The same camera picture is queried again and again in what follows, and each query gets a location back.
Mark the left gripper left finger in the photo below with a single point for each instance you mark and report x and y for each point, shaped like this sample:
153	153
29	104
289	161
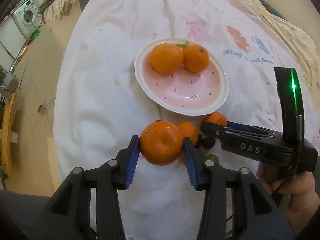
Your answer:
86	205

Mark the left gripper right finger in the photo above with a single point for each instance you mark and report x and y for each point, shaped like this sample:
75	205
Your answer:
255	215

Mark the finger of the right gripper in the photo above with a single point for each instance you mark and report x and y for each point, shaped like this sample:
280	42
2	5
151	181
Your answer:
225	134
249	128

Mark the small orange mandarin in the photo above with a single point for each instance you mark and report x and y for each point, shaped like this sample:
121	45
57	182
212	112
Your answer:
216	118
189	130

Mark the dark purple grape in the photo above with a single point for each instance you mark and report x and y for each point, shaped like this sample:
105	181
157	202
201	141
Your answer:
208	142
199	141

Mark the large orange mandarin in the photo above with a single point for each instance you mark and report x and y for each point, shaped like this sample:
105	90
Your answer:
161	143

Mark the person's right hand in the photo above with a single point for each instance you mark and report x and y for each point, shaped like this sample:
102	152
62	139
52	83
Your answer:
304	201

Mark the green grape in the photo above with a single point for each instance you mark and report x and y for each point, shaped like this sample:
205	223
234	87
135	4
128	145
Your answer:
213	158

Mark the pink strawberry pattern plate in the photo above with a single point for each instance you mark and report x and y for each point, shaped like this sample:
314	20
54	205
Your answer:
182	92

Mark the orange mandarin on plate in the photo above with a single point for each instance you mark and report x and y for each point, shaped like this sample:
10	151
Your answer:
196	58
166	58

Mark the white washing machine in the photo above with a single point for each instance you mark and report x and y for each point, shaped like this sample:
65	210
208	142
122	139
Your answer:
26	18

